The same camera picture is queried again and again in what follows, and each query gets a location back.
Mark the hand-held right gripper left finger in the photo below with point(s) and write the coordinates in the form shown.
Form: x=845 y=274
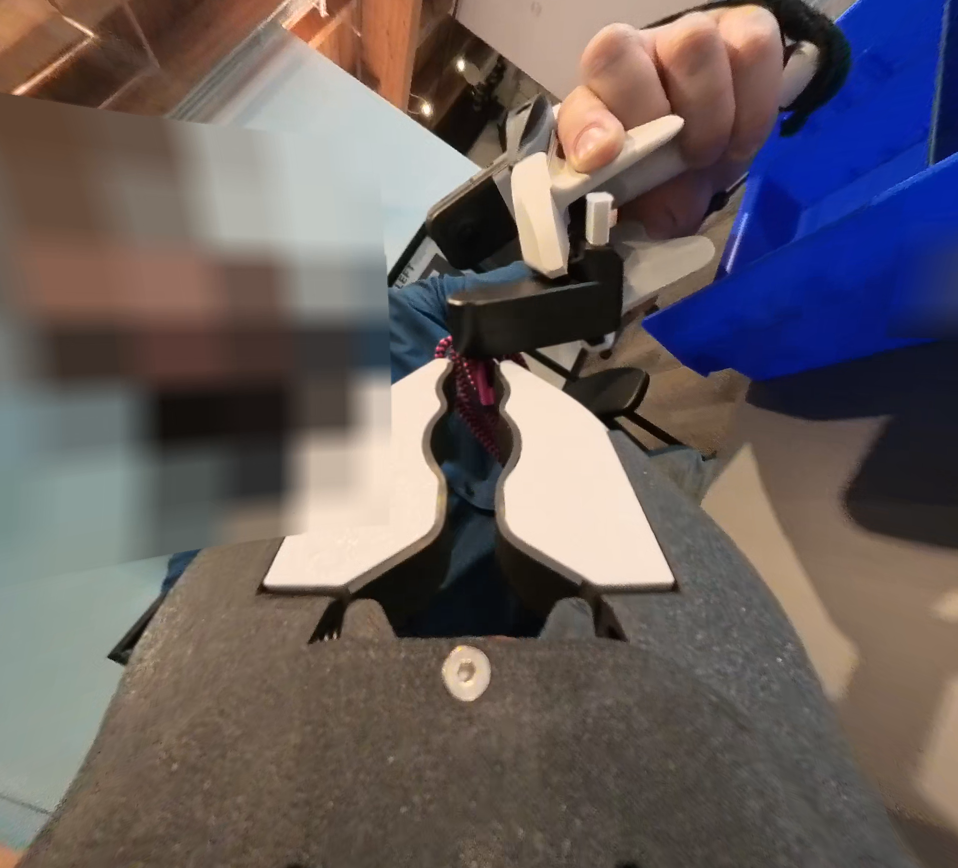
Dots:
x=411 y=486

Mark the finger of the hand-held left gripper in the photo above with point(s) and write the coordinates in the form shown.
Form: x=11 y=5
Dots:
x=539 y=217
x=673 y=258

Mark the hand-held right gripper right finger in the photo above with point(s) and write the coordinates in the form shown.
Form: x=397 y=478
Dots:
x=584 y=501

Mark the black power adapter block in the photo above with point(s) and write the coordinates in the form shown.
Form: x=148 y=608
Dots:
x=531 y=318

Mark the blue plastic bin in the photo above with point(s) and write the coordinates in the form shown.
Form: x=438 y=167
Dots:
x=846 y=247

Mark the person's left hand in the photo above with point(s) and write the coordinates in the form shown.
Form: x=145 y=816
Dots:
x=696 y=75

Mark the person's grey pants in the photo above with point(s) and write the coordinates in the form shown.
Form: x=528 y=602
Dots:
x=681 y=471

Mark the person's blue shirt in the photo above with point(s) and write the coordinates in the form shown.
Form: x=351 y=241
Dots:
x=419 y=329

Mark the row of ceiling spotlights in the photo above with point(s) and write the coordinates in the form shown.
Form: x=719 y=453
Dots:
x=425 y=108

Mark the grey ceiling conduit bundle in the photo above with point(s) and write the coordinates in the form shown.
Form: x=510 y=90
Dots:
x=299 y=7

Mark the wooden support post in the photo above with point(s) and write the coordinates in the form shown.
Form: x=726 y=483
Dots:
x=389 y=7

